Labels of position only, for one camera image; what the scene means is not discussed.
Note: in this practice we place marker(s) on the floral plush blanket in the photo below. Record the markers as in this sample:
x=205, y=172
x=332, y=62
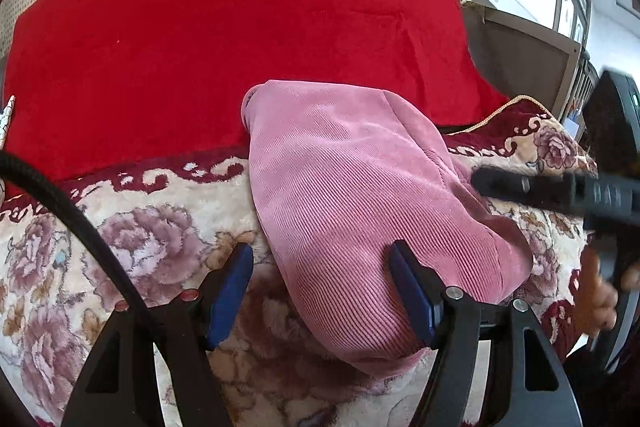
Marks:
x=150, y=232

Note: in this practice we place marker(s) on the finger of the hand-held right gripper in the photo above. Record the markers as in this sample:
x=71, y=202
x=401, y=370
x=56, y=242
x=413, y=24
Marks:
x=525, y=187

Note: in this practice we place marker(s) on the person's right hand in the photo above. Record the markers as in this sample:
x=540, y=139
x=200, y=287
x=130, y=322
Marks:
x=595, y=302

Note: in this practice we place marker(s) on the grey headboard panel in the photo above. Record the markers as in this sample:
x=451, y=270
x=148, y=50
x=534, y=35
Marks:
x=520, y=62

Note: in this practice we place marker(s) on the wooden slatted rail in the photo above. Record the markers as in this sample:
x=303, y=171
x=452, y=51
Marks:
x=582, y=87

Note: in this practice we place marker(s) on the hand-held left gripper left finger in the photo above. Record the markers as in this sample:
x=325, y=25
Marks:
x=230, y=292

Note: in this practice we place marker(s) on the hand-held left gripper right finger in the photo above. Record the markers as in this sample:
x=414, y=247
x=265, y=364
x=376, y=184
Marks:
x=412, y=292

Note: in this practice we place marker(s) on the red velvet quilt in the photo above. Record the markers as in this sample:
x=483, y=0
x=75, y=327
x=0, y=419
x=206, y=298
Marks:
x=250, y=32

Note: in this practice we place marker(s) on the white crackle-pattern cloth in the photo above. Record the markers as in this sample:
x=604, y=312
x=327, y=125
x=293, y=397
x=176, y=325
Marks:
x=5, y=122

